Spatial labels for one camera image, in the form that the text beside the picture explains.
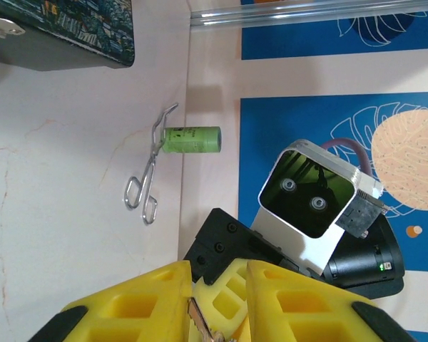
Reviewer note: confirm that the small silver key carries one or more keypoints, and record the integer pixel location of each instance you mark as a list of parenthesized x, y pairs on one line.
[(199, 320)]

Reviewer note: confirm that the aluminium frame post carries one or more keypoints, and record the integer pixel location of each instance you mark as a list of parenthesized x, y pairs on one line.
[(306, 12)]

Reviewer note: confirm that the green cylindrical bottle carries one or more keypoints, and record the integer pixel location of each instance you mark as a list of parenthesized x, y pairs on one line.
[(189, 139)]

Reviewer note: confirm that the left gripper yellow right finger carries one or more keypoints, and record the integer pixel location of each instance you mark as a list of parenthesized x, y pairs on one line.
[(306, 313)]

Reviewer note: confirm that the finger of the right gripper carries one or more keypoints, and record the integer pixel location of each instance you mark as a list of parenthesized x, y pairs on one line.
[(224, 295)]

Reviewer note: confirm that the starry night print box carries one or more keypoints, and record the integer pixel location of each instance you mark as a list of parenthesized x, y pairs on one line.
[(75, 32)]

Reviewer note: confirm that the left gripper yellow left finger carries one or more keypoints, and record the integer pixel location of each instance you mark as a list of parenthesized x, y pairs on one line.
[(135, 306)]

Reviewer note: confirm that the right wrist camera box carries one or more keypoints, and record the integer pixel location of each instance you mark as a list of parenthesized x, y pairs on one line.
[(306, 199)]

